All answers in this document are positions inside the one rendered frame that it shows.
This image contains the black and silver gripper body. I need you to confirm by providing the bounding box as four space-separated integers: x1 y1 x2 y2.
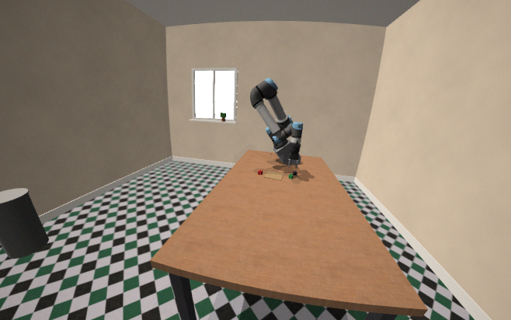
289 137 301 160

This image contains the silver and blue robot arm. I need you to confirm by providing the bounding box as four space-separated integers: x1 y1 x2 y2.
250 78 303 149

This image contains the tan square mat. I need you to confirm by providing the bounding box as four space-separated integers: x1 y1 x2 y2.
264 171 284 180

